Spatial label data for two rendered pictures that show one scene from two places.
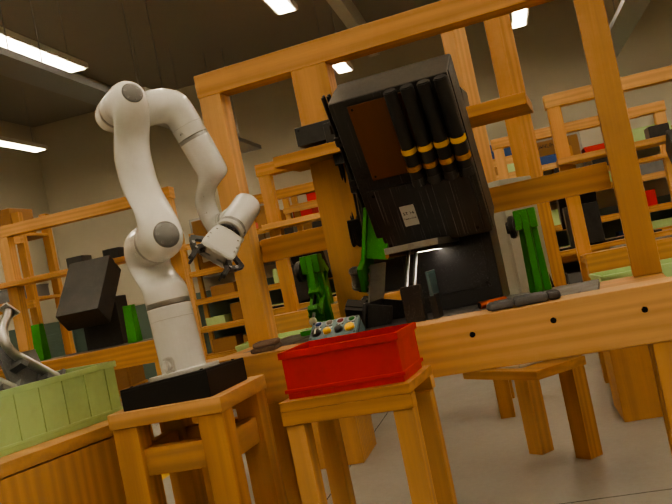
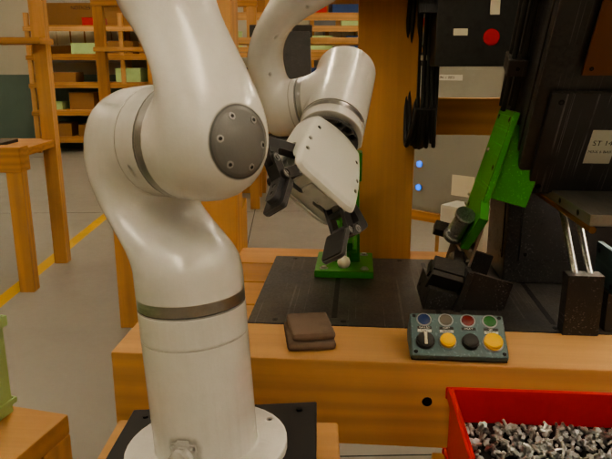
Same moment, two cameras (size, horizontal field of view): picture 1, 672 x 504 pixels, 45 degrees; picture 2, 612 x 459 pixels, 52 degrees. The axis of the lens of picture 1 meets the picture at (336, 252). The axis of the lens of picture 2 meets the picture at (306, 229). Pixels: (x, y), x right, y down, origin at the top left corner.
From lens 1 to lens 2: 1.63 m
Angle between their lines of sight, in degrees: 21
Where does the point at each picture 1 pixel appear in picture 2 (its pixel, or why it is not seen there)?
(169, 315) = (206, 342)
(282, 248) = not seen: hidden behind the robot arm
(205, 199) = (276, 44)
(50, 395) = not seen: outside the picture
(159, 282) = (188, 255)
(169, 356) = (190, 436)
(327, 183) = (382, 36)
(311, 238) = not seen: hidden behind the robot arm
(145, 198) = (186, 24)
